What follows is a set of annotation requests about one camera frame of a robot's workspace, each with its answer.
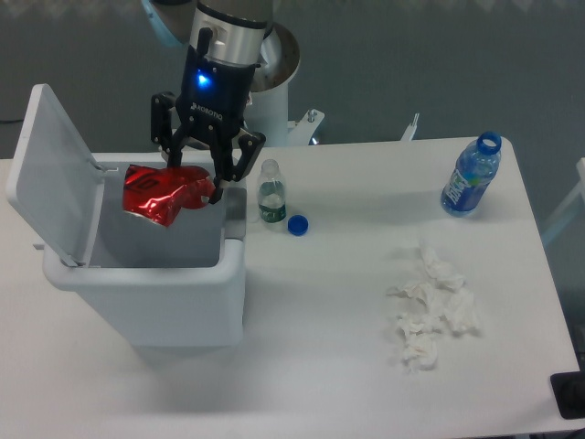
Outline white trash can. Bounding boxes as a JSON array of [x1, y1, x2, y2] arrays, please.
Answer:
[[43, 153, 247, 348]]

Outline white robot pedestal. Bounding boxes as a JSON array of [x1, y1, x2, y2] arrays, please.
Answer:
[[244, 18, 324, 146]]

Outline white frame at right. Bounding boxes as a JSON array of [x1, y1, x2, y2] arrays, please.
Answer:
[[540, 157, 584, 248]]

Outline blue bottle cap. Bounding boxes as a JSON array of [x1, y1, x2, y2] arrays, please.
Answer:
[[287, 214, 309, 236]]

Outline crushed red can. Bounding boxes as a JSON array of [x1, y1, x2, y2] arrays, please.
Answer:
[[122, 164, 216, 227]]

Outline black device at edge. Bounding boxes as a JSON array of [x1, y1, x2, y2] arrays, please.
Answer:
[[550, 371, 584, 420]]

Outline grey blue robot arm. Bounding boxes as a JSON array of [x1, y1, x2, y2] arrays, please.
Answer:
[[145, 1, 272, 204]]

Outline clear green label bottle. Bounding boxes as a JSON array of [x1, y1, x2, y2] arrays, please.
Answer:
[[257, 159, 287, 232]]

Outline white trash can lid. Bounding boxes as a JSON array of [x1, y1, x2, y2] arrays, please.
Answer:
[[6, 84, 118, 267]]

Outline crumpled white tissue pile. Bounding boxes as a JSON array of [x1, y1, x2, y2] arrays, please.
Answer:
[[388, 241, 482, 373]]

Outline blue plastic bottle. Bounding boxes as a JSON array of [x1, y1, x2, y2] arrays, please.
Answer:
[[441, 131, 502, 217]]

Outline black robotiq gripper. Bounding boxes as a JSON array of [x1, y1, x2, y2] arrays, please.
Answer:
[[151, 8, 266, 204]]

